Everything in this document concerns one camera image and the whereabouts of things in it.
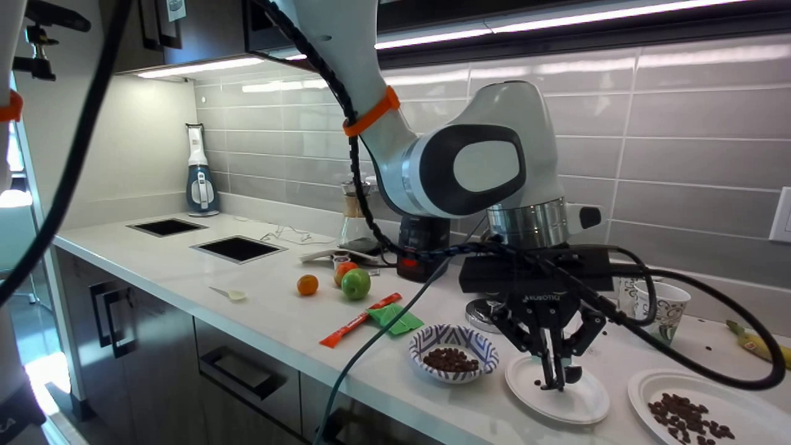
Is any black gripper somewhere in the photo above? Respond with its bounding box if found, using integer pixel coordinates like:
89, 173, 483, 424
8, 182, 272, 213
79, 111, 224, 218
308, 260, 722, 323
483, 291, 609, 390

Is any small white plate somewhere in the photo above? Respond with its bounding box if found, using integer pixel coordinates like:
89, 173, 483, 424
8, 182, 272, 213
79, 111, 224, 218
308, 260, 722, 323
502, 350, 613, 429

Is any large white plate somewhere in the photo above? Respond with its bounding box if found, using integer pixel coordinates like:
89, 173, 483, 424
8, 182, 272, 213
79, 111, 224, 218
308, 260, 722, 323
624, 366, 791, 445

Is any patterned paper cup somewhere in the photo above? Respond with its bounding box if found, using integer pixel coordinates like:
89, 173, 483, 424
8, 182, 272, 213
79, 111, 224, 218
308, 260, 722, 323
613, 273, 655, 322
648, 281, 695, 345

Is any brown coffee bean pile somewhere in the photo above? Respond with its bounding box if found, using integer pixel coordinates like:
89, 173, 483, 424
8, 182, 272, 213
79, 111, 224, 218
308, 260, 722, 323
644, 390, 737, 445
420, 345, 481, 375

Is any blue patterned bowl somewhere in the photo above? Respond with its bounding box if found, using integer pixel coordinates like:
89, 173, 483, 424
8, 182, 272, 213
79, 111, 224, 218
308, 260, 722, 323
406, 322, 502, 388

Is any yellow banana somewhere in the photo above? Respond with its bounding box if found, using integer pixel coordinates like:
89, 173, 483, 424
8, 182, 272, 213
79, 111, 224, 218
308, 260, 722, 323
722, 315, 791, 372

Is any long orange-red packet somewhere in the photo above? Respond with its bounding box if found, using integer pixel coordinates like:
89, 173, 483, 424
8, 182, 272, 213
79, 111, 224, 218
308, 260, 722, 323
317, 288, 406, 350

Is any green apple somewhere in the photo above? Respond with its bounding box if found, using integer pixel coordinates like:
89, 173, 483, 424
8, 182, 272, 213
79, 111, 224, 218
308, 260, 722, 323
338, 267, 372, 303

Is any red-orange round fruit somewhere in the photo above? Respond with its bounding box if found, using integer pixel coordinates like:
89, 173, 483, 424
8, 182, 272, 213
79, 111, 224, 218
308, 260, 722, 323
330, 260, 360, 291

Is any small orange fruit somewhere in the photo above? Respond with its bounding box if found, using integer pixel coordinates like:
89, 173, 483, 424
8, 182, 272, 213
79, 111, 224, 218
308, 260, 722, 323
293, 271, 320, 301

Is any white plastic spoon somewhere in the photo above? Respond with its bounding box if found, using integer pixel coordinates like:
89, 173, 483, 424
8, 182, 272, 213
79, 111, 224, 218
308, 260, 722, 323
208, 281, 250, 303

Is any blue and white blender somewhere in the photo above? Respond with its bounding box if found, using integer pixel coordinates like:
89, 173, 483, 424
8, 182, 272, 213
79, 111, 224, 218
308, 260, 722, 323
179, 121, 223, 220

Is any dark lower cabinet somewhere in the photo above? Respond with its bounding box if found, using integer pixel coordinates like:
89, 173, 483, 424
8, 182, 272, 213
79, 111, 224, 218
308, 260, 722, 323
43, 244, 464, 445

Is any dark cabinet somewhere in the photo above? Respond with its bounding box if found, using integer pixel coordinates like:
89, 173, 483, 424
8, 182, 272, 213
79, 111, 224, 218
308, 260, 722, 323
43, 244, 464, 445
106, 0, 791, 76

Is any dark upper cabinet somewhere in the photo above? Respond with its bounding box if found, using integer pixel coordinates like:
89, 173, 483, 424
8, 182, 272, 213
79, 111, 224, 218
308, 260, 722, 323
106, 0, 791, 76

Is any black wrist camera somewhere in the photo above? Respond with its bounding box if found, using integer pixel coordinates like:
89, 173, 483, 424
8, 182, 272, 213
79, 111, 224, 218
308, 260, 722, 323
457, 246, 618, 296

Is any thin black power cable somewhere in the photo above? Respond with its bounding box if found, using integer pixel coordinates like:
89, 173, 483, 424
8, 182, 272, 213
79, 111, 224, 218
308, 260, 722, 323
319, 251, 455, 445

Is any orange arm strap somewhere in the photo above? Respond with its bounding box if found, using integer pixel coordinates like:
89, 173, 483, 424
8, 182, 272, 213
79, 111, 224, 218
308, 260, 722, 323
341, 84, 403, 141
0, 89, 25, 125

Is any black drawer handle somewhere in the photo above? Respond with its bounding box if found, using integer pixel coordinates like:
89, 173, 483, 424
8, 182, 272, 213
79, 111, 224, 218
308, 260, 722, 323
200, 343, 286, 401

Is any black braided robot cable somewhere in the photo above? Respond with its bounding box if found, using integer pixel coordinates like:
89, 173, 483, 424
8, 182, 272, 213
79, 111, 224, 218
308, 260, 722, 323
250, 0, 787, 393

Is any black cabinet door handle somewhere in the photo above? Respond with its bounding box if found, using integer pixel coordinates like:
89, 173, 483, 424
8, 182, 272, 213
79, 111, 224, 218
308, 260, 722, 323
89, 281, 118, 349

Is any thick black hose cable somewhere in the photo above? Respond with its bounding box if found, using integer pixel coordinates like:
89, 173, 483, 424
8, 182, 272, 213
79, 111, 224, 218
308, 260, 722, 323
0, 0, 136, 309

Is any black camera on mount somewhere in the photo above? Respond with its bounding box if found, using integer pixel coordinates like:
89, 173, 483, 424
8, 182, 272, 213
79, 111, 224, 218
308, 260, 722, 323
9, 0, 94, 84

